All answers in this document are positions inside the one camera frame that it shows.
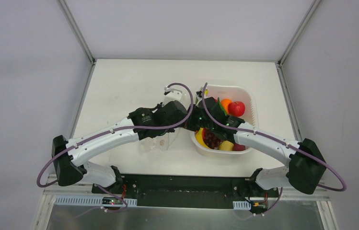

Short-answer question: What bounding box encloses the orange fruit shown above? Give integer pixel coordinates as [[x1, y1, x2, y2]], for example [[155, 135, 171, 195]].
[[221, 98, 232, 114]]

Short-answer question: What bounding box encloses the white plastic basket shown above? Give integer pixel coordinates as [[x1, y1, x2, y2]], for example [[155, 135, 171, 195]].
[[190, 84, 259, 158]]

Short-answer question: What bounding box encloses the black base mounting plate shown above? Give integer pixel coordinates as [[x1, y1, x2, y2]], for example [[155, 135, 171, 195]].
[[92, 174, 279, 209]]

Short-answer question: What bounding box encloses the purple grape bunch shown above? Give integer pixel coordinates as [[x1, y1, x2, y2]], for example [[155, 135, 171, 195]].
[[203, 129, 222, 149]]

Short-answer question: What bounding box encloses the large yellow banana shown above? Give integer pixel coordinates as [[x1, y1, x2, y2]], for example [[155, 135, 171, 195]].
[[195, 128, 209, 149]]

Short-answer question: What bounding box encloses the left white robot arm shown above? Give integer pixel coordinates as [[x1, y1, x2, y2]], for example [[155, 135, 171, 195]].
[[52, 101, 188, 194]]

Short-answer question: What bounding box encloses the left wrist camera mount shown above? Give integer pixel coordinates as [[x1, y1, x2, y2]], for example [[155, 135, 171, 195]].
[[161, 87, 183, 107]]

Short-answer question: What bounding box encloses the red apple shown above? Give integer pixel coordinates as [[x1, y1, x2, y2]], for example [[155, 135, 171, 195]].
[[228, 101, 245, 117]]

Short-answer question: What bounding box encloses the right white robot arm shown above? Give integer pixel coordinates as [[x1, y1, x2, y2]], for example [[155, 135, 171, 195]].
[[184, 97, 326, 196]]

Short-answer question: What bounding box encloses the dark purple sweet potato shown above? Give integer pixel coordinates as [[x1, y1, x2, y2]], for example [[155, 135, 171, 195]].
[[232, 143, 246, 151]]

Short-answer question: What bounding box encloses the yellow potato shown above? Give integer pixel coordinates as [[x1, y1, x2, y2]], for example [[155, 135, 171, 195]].
[[218, 141, 234, 151]]

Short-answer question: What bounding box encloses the clear zip top bag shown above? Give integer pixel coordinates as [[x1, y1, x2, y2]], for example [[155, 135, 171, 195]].
[[138, 128, 181, 152]]

